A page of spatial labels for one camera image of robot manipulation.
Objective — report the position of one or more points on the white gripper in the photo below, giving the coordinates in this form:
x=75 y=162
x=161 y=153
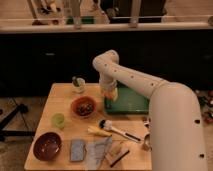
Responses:
x=107 y=86

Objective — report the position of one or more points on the apple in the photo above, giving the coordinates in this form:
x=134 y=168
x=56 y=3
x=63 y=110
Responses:
x=111 y=95

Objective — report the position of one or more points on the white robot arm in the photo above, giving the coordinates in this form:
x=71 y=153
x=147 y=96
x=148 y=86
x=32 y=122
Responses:
x=176 y=128

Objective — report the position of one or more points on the orange bowl with food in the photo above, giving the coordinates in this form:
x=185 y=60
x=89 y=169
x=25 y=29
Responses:
x=83 y=106

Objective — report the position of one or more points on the purple bowl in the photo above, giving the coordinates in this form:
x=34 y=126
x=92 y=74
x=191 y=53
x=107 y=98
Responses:
x=47 y=146

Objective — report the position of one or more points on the green cutting board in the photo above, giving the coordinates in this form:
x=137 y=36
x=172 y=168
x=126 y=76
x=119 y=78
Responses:
x=127 y=102

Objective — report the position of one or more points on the yellow banana toy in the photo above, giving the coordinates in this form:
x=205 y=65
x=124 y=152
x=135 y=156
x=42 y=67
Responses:
x=98 y=132

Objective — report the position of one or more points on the grey cloth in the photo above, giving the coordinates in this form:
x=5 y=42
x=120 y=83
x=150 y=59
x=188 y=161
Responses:
x=96 y=151

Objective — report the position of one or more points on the green plastic cup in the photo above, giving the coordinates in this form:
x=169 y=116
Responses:
x=58 y=120

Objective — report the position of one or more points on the wooden block with black strip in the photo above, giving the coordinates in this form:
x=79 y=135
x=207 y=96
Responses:
x=117 y=151

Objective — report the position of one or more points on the blue sponge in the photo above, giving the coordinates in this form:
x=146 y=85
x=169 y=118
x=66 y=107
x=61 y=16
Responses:
x=77 y=150

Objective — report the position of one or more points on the black tripod stand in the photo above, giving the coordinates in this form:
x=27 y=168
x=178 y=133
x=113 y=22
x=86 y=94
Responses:
x=5 y=131

